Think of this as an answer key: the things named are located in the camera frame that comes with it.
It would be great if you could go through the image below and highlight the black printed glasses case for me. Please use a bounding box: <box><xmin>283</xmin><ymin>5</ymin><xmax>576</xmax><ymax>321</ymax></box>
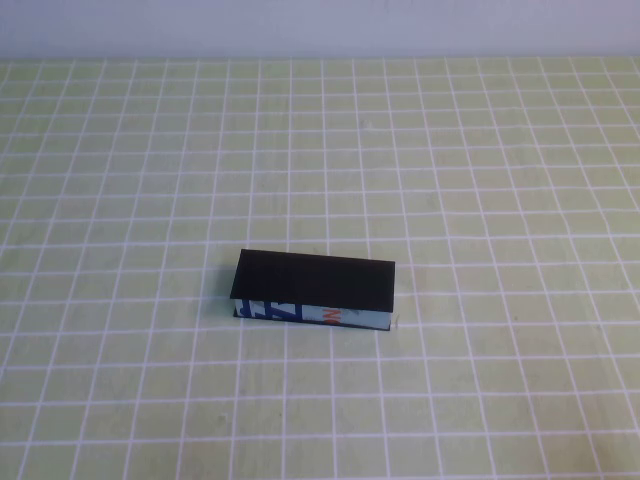
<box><xmin>228</xmin><ymin>248</ymin><xmax>397</xmax><ymax>334</ymax></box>

